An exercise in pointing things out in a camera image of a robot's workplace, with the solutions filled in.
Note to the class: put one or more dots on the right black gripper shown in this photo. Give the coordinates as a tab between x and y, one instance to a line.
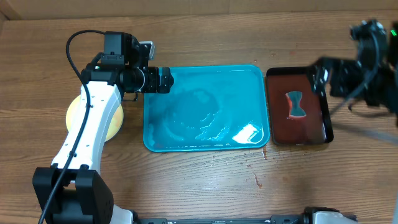
337	68

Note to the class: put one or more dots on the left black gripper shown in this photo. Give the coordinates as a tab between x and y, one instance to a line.
153	86

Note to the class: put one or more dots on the yellow-green plate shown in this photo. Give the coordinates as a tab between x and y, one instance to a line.
115	124

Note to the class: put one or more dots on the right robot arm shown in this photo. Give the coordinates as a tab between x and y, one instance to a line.
371	77

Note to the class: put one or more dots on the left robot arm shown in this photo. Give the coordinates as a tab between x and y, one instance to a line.
71	189

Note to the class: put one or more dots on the teal plastic tray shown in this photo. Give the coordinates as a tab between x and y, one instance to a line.
208	108

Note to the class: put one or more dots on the black tray with red water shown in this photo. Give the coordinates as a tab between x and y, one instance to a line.
313	129

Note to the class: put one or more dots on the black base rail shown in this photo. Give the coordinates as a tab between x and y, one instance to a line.
275	219

